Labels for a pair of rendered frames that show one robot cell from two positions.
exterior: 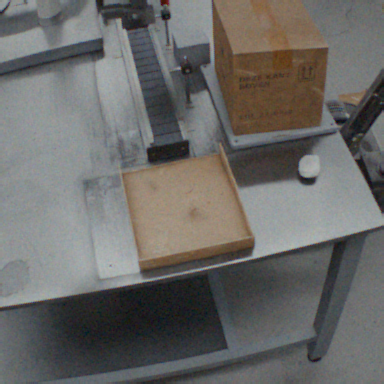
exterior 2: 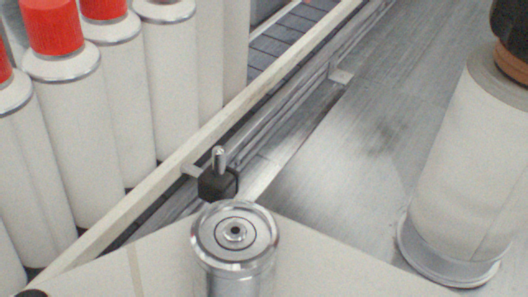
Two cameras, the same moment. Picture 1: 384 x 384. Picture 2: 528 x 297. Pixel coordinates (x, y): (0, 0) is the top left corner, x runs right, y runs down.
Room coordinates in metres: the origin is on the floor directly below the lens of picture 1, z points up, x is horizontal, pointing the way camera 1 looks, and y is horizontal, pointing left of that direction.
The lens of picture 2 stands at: (2.11, 0.48, 1.24)
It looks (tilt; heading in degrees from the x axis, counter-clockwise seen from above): 43 degrees down; 217
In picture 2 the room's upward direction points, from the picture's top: 5 degrees clockwise
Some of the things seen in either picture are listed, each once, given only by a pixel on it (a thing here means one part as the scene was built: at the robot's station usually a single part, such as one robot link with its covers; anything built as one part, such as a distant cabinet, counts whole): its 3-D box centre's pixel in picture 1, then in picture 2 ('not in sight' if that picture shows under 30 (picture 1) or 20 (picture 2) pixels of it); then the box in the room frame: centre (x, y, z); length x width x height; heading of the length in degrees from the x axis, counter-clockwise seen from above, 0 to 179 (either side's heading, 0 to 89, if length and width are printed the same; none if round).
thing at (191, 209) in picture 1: (182, 203); not in sight; (0.92, 0.02, 0.85); 0.30 x 0.26 x 0.04; 10
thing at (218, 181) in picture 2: not in sight; (219, 195); (1.88, 0.27, 0.89); 0.03 x 0.03 x 0.12; 10
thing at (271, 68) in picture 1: (266, 57); not in sight; (1.29, -0.22, 0.99); 0.30 x 0.24 x 0.27; 5
